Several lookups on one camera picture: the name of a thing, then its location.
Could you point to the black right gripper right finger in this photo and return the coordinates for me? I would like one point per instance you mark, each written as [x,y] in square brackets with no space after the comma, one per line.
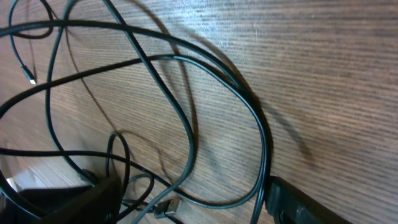
[289,205]

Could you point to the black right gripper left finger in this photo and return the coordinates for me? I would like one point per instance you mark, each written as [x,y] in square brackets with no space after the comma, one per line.
[84,204]

